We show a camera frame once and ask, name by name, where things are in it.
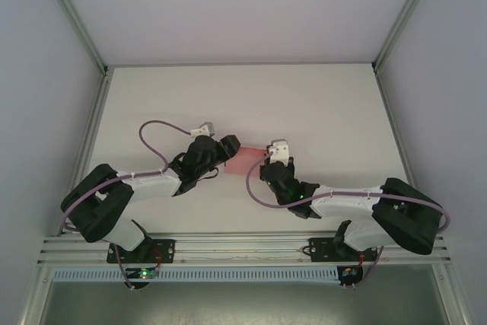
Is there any pink paper box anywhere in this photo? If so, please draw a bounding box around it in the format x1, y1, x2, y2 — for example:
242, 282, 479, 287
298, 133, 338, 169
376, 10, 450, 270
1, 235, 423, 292
224, 145, 269, 175

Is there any circuit board green light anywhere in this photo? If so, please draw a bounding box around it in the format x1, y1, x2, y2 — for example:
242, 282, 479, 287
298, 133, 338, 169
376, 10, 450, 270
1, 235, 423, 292
126, 267, 161, 281

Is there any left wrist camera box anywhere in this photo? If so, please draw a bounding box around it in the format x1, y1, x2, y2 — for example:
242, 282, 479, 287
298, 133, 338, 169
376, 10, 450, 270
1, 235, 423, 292
189, 120, 218, 139

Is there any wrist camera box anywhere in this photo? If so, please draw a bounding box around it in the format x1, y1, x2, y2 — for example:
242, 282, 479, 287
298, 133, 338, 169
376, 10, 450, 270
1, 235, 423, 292
266, 139, 291, 164
189, 120, 218, 139

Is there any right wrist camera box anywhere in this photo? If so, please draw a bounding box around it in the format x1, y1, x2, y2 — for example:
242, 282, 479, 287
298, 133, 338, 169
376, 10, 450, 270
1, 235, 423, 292
266, 139, 291, 164

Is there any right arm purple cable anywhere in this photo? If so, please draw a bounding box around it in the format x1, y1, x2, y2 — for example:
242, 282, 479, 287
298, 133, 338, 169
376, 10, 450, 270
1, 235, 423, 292
246, 151, 454, 290

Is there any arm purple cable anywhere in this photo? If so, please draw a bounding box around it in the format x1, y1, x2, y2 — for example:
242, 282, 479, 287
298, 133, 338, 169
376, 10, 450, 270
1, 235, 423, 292
61, 119, 196, 292
246, 151, 454, 290

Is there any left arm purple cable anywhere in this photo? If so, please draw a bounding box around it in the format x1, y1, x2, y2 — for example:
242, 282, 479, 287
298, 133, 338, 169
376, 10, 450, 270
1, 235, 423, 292
61, 119, 196, 292

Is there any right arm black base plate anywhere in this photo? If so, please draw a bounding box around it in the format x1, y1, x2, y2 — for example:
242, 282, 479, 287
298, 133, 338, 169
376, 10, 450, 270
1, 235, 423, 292
309, 236, 384, 264

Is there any wide aluminium mounting rail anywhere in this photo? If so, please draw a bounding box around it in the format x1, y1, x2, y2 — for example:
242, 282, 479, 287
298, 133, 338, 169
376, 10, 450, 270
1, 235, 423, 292
36, 231, 452, 267

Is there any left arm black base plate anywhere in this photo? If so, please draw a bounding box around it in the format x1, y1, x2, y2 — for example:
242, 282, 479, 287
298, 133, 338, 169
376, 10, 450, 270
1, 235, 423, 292
106, 237, 177, 266

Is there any white slotted cable duct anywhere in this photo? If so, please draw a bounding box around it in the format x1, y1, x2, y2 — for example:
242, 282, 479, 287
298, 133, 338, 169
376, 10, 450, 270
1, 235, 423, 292
50, 266, 340, 285

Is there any aluminium table side rail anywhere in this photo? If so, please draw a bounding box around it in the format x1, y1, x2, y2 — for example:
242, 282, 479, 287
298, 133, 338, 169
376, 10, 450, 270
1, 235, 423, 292
58, 69, 112, 237
374, 69, 428, 233

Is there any short aluminium frame post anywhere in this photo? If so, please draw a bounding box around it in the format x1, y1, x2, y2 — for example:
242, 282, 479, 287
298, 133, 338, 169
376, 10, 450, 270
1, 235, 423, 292
21, 266, 53, 325
433, 263, 467, 325

